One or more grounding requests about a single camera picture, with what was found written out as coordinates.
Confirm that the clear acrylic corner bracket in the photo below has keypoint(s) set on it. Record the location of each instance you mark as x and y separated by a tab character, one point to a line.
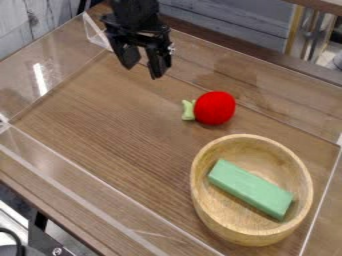
94	33

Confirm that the black table clamp mount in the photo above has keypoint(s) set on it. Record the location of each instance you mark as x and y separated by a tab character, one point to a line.
40	245

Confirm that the round wooden bowl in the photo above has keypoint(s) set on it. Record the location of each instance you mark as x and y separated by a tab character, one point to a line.
229	217

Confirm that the red plush fruit green stem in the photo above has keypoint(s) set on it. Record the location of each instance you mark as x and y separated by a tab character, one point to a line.
211	109

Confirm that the clear acrylic tray wall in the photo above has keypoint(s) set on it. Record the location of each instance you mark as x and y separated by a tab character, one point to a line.
114	224

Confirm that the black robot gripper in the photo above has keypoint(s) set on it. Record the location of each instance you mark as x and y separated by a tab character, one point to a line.
134	26

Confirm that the green rectangular block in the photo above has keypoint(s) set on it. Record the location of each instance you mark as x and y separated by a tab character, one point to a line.
251	189

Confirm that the gold metal chair frame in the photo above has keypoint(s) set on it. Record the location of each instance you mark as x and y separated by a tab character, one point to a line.
309	33

